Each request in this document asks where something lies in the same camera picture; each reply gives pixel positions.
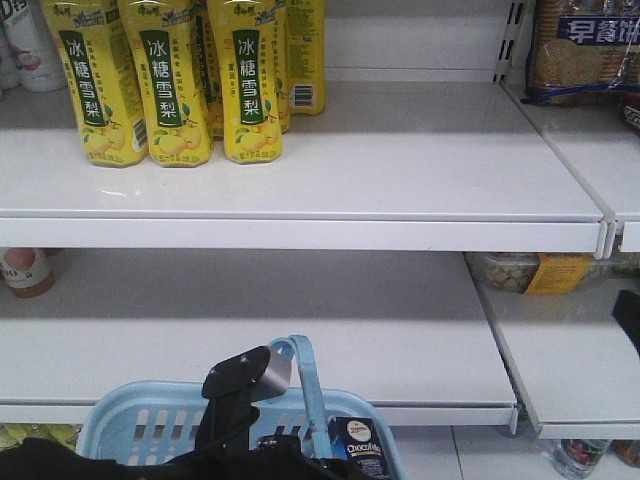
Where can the Chocofello cookie box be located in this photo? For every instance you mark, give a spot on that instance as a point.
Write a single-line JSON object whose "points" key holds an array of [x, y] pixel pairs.
{"points": [[355, 440]]}

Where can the yellow pear drink bottle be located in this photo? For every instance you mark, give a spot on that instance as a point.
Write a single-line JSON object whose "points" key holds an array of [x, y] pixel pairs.
{"points": [[243, 34], [161, 36], [103, 84], [301, 39]]}

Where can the clear tub of snacks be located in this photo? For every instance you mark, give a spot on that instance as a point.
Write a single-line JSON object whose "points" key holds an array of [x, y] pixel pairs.
{"points": [[537, 273]]}

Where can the yellow pear drink bottle middle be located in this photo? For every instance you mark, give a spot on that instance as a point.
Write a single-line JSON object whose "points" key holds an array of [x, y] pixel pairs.
{"points": [[161, 36]]}

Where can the yellow pear drink bottle back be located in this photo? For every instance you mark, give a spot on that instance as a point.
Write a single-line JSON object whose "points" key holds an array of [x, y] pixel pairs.
{"points": [[301, 39]]}

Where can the light blue shopping basket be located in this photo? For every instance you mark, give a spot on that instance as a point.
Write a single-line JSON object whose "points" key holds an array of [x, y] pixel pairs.
{"points": [[151, 422]]}

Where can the breakfast biscuit package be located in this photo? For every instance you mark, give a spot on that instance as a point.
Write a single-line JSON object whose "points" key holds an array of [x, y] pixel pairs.
{"points": [[582, 51]]}

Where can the white supermarket shelf unit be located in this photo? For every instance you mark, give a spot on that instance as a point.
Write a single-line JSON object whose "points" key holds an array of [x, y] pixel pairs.
{"points": [[354, 237]]}

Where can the yellow pear drink bottle left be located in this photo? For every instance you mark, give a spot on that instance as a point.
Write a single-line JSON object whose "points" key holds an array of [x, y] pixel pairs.
{"points": [[103, 84]]}

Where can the yellow pear drink bottle right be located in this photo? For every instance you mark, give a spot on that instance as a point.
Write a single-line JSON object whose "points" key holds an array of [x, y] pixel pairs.
{"points": [[243, 34]]}

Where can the peach drink bottle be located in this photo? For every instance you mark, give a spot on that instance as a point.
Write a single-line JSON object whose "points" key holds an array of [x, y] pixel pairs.
{"points": [[26, 271]]}

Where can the bottle on bottom shelf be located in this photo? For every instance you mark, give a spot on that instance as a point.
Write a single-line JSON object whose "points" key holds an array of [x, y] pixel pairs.
{"points": [[578, 458]]}

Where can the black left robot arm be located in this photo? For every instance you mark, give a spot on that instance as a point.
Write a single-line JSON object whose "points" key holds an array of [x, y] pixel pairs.
{"points": [[221, 444]]}

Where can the yellow green snack bags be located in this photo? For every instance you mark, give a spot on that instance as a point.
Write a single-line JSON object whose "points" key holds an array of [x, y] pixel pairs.
{"points": [[61, 437]]}

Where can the white lychee drink bottle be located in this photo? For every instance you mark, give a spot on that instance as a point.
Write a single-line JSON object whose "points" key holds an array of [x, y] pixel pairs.
{"points": [[31, 43]]}

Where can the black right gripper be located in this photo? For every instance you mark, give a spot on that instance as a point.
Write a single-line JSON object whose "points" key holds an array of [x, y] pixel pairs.
{"points": [[626, 313]]}

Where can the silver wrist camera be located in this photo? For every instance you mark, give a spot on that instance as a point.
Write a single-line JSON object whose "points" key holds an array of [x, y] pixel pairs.
{"points": [[274, 378]]}

